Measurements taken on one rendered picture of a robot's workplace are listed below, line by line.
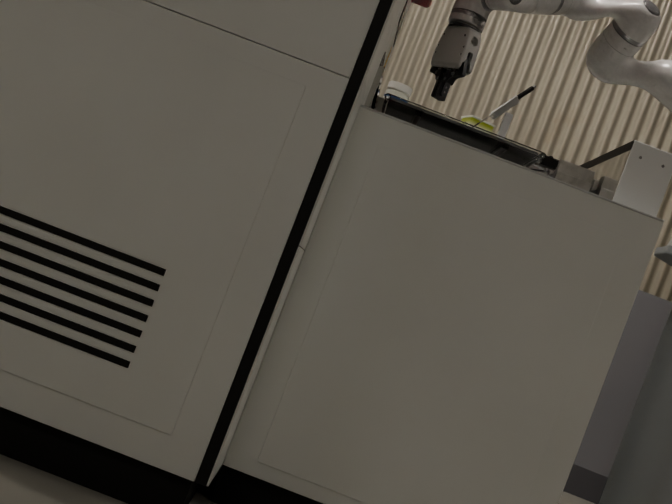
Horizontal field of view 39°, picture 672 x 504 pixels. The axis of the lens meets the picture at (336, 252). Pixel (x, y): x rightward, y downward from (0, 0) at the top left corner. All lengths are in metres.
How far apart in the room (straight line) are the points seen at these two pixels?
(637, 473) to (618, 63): 1.02
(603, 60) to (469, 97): 1.72
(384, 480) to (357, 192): 0.55
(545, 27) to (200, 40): 2.78
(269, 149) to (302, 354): 0.42
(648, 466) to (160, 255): 1.15
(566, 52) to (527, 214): 2.48
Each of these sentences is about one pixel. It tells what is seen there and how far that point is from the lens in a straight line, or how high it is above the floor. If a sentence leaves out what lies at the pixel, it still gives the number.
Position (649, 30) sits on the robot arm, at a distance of 2.53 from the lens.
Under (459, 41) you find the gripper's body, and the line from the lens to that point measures 2.25.
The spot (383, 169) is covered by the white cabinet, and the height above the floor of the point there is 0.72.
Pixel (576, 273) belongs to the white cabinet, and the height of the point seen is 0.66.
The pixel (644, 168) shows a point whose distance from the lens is 2.01.
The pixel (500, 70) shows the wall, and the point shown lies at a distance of 4.26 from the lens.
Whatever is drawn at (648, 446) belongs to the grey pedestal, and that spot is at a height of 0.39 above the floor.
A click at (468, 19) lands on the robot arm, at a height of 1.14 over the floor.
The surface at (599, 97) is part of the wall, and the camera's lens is 4.30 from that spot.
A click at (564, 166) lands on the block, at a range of 2.15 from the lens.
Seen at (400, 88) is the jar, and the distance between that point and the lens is 2.70.
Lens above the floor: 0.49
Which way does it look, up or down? 1 degrees up
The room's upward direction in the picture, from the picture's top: 21 degrees clockwise
